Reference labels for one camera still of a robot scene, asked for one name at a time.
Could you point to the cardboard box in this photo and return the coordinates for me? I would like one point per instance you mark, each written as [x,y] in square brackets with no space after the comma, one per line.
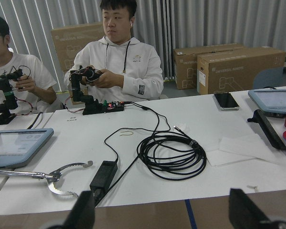
[185,62]
[238,70]
[68,41]

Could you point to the shirt person left hand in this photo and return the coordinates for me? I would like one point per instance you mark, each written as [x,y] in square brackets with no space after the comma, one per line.
[25,83]

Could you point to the cardboard box left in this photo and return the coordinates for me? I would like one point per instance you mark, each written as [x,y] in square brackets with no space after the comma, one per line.
[68,41]

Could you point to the cardboard box front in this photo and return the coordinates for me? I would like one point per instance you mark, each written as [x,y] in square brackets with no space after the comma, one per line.
[238,70]

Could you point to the person in white hoodie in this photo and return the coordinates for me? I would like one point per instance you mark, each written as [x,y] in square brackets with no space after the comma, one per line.
[123,54]

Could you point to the hoodie person right hand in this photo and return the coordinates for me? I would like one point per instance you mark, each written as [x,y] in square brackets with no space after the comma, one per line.
[109,79]

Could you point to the green-handled reacher grabber tool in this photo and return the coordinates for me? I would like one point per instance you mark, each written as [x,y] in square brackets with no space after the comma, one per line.
[51,178]

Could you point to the white tissue paper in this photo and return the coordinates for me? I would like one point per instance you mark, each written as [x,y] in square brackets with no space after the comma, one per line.
[231,150]

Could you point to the black power adapter brick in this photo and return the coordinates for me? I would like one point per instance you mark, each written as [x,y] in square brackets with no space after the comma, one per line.
[101,182]

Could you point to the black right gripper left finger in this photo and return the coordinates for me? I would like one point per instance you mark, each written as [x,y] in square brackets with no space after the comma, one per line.
[82,215]

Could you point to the person in white shirt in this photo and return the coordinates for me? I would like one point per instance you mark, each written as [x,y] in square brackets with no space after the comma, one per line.
[44,99]

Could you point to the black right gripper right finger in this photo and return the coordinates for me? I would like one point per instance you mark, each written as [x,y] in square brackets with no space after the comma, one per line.
[244,213]

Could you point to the cardboard box behind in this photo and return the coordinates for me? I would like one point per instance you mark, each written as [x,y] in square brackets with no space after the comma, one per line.
[185,62]

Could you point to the blue teach pendant tablet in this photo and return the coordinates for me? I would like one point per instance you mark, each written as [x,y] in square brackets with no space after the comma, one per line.
[18,147]

